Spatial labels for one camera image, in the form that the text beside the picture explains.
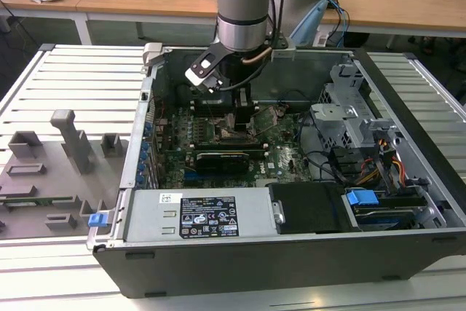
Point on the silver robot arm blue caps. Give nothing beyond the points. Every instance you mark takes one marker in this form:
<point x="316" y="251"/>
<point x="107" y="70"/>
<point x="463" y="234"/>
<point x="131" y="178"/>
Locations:
<point x="240" y="5"/>

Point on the CPU socket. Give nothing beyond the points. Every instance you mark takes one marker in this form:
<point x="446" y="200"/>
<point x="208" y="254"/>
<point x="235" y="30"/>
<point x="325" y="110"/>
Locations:
<point x="227" y="137"/>

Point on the black graphics card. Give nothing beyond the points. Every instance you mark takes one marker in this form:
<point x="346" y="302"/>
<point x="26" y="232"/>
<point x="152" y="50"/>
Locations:
<point x="222" y="163"/>

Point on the green motherboard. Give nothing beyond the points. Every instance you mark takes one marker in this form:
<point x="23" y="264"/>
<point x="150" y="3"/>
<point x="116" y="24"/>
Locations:
<point x="276" y="165"/>

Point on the silver perforated drive cage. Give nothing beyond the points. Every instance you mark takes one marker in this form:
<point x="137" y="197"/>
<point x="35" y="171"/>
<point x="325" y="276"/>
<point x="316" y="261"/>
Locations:
<point x="335" y="114"/>

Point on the grey plastic case latch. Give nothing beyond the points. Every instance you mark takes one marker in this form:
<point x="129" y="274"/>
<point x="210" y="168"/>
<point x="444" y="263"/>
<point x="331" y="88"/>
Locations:
<point x="154" y="52"/>

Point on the black white rating label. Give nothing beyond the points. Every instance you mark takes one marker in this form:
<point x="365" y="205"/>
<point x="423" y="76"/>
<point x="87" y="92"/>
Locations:
<point x="209" y="218"/>

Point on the pale blue teach pendant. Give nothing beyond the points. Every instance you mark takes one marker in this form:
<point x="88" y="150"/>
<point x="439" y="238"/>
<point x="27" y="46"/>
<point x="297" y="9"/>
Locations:
<point x="309" y="21"/>

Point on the black plastic shroud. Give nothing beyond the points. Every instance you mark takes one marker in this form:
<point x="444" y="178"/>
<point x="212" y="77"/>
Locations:
<point x="309" y="209"/>

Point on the silver power supply box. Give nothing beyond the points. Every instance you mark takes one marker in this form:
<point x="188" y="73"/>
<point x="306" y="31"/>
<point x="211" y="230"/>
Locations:
<point x="145" y="216"/>

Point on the hard disk in blue carrier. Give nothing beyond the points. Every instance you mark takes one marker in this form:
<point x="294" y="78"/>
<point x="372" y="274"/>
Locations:
<point x="362" y="200"/>

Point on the black silver PC case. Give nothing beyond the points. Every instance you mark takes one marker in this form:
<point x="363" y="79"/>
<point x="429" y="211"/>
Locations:
<point x="255" y="271"/>

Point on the blue plastic latch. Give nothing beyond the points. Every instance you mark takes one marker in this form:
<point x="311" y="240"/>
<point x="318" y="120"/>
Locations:
<point x="97" y="220"/>

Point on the grey parts rack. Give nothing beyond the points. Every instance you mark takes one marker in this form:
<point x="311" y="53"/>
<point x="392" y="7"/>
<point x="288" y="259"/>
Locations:
<point x="43" y="183"/>

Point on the green RAM stick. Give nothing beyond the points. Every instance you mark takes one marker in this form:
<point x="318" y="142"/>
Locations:
<point x="47" y="200"/>

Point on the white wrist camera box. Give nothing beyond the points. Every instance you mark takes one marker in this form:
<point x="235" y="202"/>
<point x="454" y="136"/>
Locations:
<point x="202" y="70"/>

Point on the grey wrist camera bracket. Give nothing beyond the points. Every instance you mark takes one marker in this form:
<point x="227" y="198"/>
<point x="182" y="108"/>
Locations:
<point x="284" y="53"/>

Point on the wooden desk white frame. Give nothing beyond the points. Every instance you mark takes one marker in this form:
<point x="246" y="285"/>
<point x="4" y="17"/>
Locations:
<point x="400" y="8"/>
<point x="145" y="3"/>

